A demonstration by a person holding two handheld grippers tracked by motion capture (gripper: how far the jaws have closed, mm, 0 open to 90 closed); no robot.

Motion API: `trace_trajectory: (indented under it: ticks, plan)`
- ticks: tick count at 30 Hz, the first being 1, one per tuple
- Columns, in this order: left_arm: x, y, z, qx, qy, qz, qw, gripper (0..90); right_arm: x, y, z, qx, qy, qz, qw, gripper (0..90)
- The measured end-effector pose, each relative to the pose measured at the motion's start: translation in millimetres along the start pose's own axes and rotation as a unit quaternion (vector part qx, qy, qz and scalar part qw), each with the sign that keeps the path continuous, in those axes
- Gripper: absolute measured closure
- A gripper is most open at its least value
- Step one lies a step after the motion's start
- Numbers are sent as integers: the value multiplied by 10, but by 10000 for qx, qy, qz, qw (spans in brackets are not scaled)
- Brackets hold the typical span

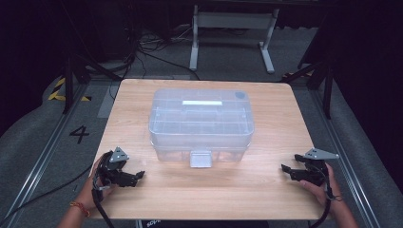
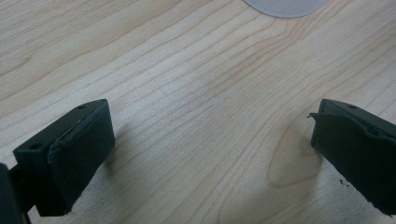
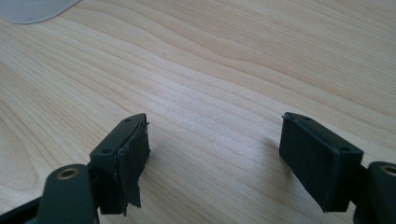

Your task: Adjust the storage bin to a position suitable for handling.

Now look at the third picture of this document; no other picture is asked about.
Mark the clear plastic storage box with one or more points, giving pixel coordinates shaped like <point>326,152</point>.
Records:
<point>29,9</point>

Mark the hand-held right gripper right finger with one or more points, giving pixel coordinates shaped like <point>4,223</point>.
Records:
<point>314,161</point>

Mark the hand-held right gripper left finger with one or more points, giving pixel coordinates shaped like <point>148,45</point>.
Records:
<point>124,161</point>

